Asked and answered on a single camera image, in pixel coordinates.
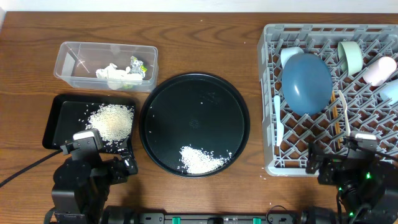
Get white plastic spoon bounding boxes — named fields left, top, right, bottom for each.
left=338, top=90, right=351, bottom=136

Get round black serving tray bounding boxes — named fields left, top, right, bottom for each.
left=139, top=73, right=250, bottom=178

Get light blue small bowl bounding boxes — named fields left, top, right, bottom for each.
left=280, top=47, right=304, bottom=68

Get light blue plastic knife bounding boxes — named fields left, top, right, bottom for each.
left=274, top=95, right=284, bottom=147

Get teal green bowl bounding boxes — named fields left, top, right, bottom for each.
left=338, top=41, right=363, bottom=75

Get rice pile on rectangular tray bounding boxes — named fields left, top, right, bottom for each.
left=80, top=105, right=135, bottom=150

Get pink cup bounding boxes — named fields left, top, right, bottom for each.
left=363, top=56, right=397, bottom=86

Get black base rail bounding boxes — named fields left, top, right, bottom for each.
left=99, top=206, right=339, bottom=224

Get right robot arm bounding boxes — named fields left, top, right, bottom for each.
left=300, top=131, right=397, bottom=223

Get wooden chopstick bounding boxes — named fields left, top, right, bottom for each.
left=331, top=91, right=343, bottom=149

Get rice pile on round tray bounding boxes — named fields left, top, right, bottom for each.
left=177, top=146, right=233, bottom=175

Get dark blue bowl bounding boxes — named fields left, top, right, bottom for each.
left=282, top=54, right=333, bottom=116

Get black rectangular tray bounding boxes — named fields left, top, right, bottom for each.
left=42, top=94, right=135, bottom=150

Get foil snack wrapper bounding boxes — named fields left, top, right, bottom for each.
left=129, top=56, right=147, bottom=78

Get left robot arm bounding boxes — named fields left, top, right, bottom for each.
left=45, top=129, right=139, bottom=223

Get clear plastic waste bin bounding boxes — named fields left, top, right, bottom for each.
left=53, top=42, right=159, bottom=92

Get white napkin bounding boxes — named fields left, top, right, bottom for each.
left=96, top=63, right=144, bottom=90

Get grey dishwasher rack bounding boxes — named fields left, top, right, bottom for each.
left=257, top=24, right=397, bottom=177

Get light blue cup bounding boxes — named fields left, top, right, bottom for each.
left=380, top=79, right=398, bottom=105

